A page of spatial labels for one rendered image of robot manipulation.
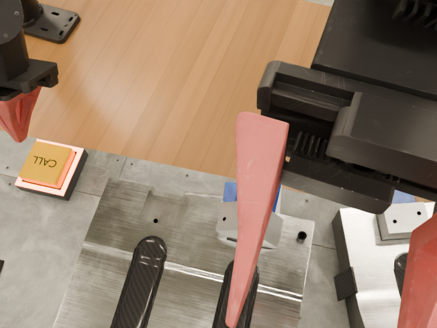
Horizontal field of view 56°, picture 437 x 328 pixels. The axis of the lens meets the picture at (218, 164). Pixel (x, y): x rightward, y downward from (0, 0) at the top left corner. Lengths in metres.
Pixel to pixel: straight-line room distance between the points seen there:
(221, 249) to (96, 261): 0.15
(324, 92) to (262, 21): 0.62
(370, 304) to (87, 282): 0.32
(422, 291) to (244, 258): 0.08
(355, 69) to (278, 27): 0.61
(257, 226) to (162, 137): 0.51
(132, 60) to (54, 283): 0.39
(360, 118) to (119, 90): 0.60
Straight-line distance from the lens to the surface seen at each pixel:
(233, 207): 0.47
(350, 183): 0.20
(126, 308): 0.50
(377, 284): 0.53
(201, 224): 0.49
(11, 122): 0.55
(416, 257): 0.20
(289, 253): 0.49
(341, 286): 0.55
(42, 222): 0.66
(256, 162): 0.15
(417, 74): 0.17
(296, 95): 0.17
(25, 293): 0.64
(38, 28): 0.86
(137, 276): 0.50
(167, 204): 0.54
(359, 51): 0.17
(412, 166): 0.17
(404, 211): 0.54
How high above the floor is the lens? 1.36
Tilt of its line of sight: 64 degrees down
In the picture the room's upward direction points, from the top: 8 degrees counter-clockwise
